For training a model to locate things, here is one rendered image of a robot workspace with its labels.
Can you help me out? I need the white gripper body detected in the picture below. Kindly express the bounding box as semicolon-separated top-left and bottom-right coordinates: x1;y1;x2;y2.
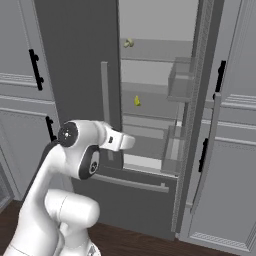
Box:
119;132;136;151

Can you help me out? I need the clear fridge door bin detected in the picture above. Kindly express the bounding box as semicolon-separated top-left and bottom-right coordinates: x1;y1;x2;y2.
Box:
160;125;185;177
166;56;195;103

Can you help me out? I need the grey fridge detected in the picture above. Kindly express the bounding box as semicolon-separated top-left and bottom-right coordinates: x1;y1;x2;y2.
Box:
117;0;201;176

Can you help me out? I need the open grey fridge door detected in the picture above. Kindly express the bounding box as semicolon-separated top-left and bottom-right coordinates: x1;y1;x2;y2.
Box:
170;0;226;235

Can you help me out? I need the dark grey fridge door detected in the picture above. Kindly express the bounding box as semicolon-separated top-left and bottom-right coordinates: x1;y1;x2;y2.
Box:
33;0;123;168

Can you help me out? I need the dark grey freezer drawer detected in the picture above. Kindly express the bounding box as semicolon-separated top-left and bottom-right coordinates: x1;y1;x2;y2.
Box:
71;159;179;242

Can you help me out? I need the pale green food item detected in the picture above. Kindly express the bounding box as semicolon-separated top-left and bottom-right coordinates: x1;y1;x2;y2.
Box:
123;37;135;49

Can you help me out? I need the grey cupboard door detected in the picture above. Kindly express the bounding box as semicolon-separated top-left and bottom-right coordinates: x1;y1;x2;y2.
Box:
0;0;55;102
0;95;75;202
179;99;256;253
213;0;256;105

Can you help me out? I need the grey freezer drawer handle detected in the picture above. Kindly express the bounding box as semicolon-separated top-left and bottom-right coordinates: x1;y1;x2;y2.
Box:
91;172;170;194

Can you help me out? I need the grey fridge door handle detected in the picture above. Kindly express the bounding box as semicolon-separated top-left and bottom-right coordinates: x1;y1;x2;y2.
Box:
100;60;115;162

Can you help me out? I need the black cupboard handle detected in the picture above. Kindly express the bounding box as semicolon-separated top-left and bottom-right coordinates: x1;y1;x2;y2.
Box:
28;48;45;92
198;137;210;174
45;115;58;143
212;60;227;101

